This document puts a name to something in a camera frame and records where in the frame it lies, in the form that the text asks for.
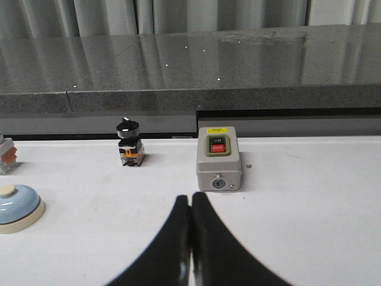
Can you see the grey curtain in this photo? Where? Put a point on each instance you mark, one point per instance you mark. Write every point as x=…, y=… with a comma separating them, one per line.
x=49, y=19

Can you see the grey on off switch box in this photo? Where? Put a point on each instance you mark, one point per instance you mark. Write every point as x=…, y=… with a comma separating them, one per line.
x=218, y=162

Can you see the dark granite counter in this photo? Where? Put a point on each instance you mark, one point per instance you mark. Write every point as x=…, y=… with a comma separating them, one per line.
x=291, y=81

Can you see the black rotary selector switch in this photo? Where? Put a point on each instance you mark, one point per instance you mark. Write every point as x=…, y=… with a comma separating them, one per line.
x=131, y=149

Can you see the green pushbutton switch white body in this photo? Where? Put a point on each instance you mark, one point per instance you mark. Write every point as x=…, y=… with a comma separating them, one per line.
x=8, y=154

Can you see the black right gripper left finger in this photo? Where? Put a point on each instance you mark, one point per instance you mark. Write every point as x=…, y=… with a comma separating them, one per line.
x=166, y=261

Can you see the blue call bell cream base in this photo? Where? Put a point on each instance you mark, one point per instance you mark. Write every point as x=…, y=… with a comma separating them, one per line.
x=21, y=207

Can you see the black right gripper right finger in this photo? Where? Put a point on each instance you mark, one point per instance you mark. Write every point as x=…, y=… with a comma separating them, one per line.
x=219, y=258

